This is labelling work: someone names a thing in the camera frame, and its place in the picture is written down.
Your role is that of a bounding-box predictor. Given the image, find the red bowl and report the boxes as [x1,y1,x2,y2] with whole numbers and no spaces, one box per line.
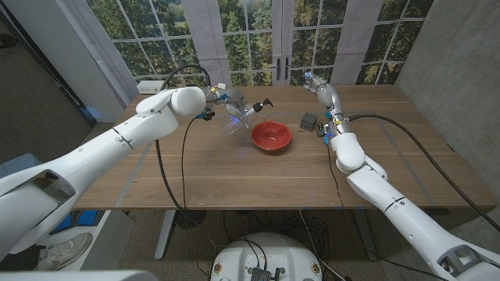
[250,120,292,152]

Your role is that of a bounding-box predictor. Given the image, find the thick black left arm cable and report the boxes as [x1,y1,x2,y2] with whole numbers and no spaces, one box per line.
[155,63,218,254]

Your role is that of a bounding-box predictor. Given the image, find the white box with blue panels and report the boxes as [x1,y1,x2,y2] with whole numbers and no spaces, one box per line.
[50,209,136,272]

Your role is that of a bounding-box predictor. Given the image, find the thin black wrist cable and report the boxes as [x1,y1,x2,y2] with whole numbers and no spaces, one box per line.
[180,116,196,210]
[327,144,450,281]

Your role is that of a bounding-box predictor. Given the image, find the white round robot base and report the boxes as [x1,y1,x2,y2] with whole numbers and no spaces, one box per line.
[210,233,323,281]

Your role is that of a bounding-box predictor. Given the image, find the person's dark trouser leg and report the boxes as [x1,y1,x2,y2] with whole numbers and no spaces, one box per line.
[0,244,44,272]

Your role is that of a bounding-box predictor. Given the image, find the clear dispenser bottle black pump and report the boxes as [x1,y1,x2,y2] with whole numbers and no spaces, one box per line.
[220,98,274,136]

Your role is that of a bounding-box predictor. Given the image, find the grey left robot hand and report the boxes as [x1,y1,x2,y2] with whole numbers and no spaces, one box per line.
[213,88,252,128]

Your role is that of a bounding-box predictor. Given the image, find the pale blue plastic bin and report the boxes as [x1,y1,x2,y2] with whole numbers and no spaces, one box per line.
[0,152,42,180]

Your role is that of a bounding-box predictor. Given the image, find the white power strip box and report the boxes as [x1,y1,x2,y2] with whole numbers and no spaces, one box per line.
[136,80,167,95]

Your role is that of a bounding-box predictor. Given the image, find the grey floor cable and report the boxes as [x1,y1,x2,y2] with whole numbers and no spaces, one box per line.
[298,209,348,281]

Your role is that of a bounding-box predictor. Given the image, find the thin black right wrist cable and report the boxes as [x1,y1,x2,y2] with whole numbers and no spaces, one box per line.
[327,144,450,281]

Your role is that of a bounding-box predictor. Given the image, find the thin black left wrist cable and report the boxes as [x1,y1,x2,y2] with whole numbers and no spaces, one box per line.
[180,116,196,210]

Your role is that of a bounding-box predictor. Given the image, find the printed window forest backdrop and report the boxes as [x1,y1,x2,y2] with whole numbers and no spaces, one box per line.
[64,0,434,87]

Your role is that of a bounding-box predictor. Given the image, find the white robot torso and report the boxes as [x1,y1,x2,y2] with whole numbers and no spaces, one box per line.
[0,268,500,281]

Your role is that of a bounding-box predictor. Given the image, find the black door handle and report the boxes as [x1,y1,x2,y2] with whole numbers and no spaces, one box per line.
[0,34,19,50]

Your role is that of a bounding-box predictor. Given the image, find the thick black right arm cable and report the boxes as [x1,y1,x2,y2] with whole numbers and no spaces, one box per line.
[346,112,500,233]

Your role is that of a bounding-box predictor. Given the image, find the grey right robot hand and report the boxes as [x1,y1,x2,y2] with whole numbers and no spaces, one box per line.
[303,71,342,116]

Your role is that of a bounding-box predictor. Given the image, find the dark brown door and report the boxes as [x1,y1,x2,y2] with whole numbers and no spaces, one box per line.
[0,15,97,167]

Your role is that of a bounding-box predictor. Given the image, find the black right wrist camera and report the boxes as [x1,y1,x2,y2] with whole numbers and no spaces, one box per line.
[316,123,333,145]

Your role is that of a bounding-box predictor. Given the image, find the dark grey block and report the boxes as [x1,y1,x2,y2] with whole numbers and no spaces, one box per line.
[299,112,318,133]

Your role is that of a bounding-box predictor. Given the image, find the white grey sneaker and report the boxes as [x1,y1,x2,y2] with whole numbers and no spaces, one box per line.
[34,233,94,272]

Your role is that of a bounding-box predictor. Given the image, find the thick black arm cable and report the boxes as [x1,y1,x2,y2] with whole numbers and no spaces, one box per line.
[346,112,500,233]
[155,63,218,254]

